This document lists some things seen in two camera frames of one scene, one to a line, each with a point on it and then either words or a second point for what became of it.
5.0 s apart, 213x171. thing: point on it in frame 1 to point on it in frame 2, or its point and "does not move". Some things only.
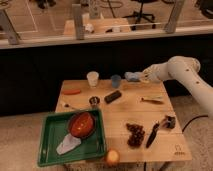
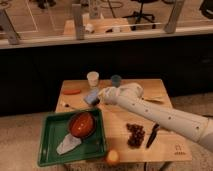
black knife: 152,135 does not move
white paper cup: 92,78 does not move
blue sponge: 133,76 to 91,95
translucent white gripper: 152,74 to 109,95
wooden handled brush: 156,98 does not move
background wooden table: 99,26 does not move
